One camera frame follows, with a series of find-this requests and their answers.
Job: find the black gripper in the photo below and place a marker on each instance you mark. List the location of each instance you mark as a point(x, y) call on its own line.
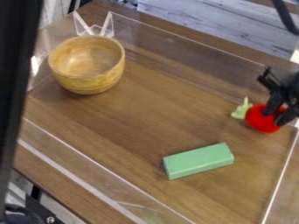
point(282, 85)

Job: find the red plush strawberry toy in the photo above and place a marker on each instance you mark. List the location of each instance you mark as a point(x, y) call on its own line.
point(252, 114)

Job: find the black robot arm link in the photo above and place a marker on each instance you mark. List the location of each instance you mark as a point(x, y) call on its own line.
point(19, 25)

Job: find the green rectangular block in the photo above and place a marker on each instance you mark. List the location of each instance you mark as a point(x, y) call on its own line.
point(200, 160)

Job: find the wooden bowl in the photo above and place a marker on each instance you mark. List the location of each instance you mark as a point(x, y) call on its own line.
point(88, 64)

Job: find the clear acrylic tray wall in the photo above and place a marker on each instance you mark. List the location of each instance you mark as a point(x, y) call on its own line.
point(93, 148)

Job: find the black metal clamp bracket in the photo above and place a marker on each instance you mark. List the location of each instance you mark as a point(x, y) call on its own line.
point(23, 207)

